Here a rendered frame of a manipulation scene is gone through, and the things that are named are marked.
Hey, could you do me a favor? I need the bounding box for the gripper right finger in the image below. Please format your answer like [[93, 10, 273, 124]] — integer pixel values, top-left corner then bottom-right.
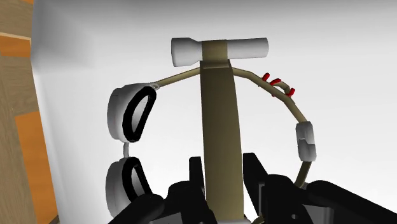
[[242, 152, 397, 224]]

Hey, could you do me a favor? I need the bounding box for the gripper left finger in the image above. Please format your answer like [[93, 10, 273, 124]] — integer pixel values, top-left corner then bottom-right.
[[108, 156, 218, 224]]

